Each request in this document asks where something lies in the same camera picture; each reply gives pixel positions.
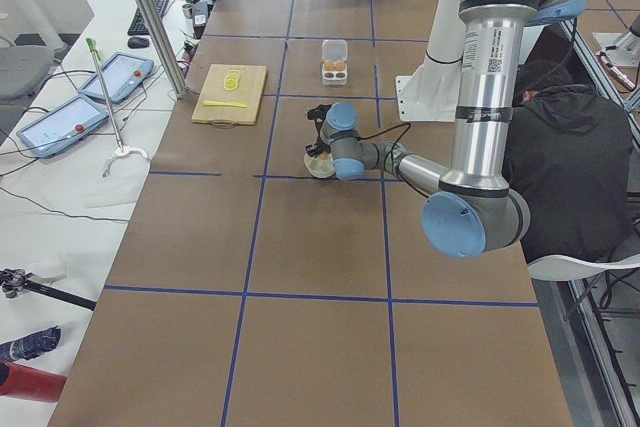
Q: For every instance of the blue teach pendant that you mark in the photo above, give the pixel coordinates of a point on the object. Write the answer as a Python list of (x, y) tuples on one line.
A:
[(123, 73), (64, 126)]

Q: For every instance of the aluminium frame post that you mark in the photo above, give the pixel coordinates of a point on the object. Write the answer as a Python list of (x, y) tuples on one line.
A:
[(163, 46)]

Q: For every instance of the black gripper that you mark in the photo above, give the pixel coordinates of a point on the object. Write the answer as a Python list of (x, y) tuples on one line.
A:
[(314, 149)]

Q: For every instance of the white chair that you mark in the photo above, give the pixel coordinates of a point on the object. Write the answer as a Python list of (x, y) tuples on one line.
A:
[(565, 268)]

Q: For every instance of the black computer mouse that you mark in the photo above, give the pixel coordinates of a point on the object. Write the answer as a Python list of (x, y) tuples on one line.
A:
[(137, 42)]

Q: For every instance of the yellow plastic knife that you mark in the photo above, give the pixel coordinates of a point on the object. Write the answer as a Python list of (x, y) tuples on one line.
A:
[(223, 104)]

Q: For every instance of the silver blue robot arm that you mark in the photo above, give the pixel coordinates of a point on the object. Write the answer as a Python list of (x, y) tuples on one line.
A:
[(469, 75)]

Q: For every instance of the white ceramic bowl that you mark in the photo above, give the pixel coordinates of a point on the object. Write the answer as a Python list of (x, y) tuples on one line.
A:
[(311, 164)]

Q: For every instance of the person in black hoodie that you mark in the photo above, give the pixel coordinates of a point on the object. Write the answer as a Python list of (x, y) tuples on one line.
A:
[(567, 154)]

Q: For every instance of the clear plastic egg box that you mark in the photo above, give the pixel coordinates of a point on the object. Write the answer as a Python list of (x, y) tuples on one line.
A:
[(334, 62)]

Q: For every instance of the wooden cutting board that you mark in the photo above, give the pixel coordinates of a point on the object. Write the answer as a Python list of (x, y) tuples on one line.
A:
[(250, 90)]

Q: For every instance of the red bottle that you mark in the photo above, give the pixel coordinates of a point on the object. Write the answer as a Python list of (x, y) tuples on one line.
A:
[(26, 383)]

